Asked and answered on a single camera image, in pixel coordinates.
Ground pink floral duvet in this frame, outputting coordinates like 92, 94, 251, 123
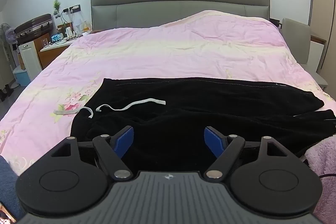
0, 10, 336, 178

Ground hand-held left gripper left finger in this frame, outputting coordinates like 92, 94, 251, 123
51, 126, 135, 181

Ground grey chair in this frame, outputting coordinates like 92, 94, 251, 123
280, 18, 328, 88

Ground brown suitcase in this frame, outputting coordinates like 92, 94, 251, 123
14, 13, 54, 45

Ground tall wardrobe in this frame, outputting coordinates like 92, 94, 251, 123
308, 0, 336, 78

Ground white cabinet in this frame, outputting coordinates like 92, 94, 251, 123
18, 40, 43, 82

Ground small potted plant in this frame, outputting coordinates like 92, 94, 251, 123
52, 0, 62, 17

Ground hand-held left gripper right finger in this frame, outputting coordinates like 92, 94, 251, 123
204, 126, 289, 183

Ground blue denim cloth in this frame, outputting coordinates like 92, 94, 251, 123
0, 156, 26, 220

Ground white table lamp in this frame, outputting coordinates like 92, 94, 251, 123
73, 13, 85, 33

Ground black pants with white drawstring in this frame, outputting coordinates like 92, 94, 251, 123
53, 78, 336, 173

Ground pair of black shoes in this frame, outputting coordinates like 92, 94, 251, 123
0, 84, 15, 103

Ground grey upholstered bed headboard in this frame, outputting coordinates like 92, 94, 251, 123
90, 0, 271, 32

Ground pink fluffy blanket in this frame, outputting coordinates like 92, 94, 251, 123
305, 134, 336, 224

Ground black wall socket strip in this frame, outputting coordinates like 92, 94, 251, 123
62, 4, 81, 15

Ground standing fan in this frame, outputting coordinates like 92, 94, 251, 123
0, 22, 19, 67

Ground light blue bin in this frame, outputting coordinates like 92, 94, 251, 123
13, 66, 29, 87

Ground wooden nightstand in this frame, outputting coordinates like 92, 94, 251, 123
38, 32, 74, 69

